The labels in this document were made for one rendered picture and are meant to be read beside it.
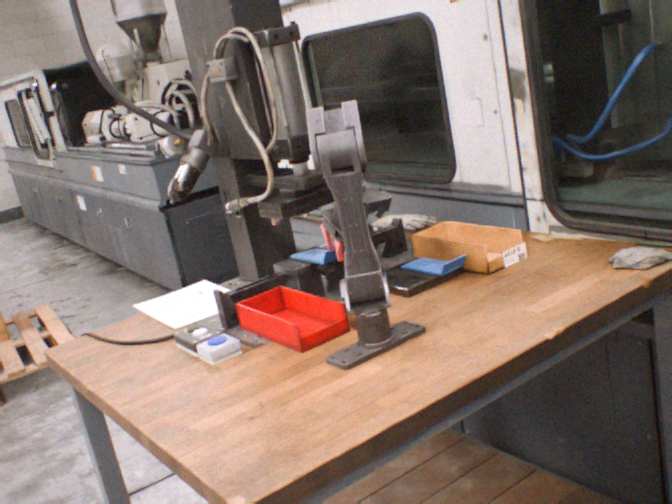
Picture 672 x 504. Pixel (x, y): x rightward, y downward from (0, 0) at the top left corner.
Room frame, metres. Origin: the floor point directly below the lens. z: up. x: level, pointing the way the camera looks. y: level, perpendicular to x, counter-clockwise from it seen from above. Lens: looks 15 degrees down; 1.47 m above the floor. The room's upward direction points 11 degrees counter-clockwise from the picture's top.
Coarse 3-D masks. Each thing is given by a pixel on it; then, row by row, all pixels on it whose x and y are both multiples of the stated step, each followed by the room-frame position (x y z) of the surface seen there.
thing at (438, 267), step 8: (464, 256) 1.65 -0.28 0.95; (408, 264) 1.75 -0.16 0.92; (416, 264) 1.73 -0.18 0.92; (432, 264) 1.71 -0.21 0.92; (440, 264) 1.70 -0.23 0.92; (448, 264) 1.62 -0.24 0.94; (456, 264) 1.65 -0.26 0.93; (432, 272) 1.65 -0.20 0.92; (440, 272) 1.64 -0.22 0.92; (448, 272) 1.64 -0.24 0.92
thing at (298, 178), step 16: (288, 160) 1.77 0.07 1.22; (304, 160) 1.76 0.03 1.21; (256, 176) 1.88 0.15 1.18; (288, 176) 1.78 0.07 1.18; (304, 176) 1.73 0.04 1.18; (320, 176) 1.73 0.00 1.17; (288, 192) 1.74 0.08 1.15; (304, 192) 1.74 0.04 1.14; (320, 192) 1.74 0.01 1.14; (272, 208) 1.71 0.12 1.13; (288, 208) 1.69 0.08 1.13; (304, 208) 1.71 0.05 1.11; (320, 208) 1.82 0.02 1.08
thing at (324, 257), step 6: (306, 252) 1.79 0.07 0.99; (312, 252) 1.78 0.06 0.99; (318, 252) 1.77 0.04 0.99; (324, 252) 1.76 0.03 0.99; (330, 252) 1.66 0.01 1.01; (342, 252) 1.68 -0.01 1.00; (306, 258) 1.72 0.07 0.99; (312, 258) 1.72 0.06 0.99; (318, 258) 1.71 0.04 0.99; (324, 258) 1.66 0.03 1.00; (330, 258) 1.67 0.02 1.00; (336, 258) 1.68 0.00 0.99
